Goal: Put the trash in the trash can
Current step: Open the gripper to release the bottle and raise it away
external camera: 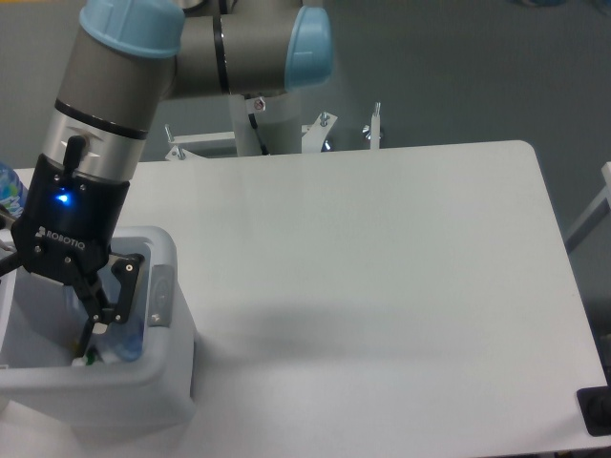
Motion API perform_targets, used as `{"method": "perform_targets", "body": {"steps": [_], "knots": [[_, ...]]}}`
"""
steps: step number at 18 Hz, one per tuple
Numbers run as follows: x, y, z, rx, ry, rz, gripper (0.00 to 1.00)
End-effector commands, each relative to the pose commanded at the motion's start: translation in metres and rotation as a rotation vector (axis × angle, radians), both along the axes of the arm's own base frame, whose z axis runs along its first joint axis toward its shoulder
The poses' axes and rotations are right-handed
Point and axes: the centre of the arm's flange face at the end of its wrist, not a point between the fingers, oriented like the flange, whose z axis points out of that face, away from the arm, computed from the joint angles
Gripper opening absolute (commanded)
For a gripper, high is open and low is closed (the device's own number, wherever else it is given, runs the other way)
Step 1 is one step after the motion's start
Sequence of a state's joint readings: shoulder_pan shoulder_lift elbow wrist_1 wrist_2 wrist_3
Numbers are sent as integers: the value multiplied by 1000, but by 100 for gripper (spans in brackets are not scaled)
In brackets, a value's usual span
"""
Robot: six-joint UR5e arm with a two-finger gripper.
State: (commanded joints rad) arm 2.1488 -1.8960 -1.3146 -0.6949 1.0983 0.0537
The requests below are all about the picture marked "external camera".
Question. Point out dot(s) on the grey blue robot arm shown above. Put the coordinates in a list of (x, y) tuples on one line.
[(127, 57)]

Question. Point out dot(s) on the blue labelled water bottle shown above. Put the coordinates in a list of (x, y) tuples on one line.
[(13, 191)]

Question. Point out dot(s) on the black clamp at table edge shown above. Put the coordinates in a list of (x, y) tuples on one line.
[(594, 404)]

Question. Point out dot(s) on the white frame at right edge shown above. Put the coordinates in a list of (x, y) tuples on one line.
[(593, 214)]

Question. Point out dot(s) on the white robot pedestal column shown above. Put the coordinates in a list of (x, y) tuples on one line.
[(267, 123)]

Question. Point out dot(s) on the trash inside the can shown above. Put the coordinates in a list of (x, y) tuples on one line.
[(90, 357)]

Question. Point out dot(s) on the white metal table bracket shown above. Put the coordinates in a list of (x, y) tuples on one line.
[(316, 138)]

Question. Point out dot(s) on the clear plastic bottle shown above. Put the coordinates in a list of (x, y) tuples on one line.
[(120, 343)]

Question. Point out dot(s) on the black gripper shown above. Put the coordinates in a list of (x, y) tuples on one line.
[(71, 224)]

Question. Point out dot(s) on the white plastic trash can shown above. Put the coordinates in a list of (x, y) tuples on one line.
[(37, 353)]

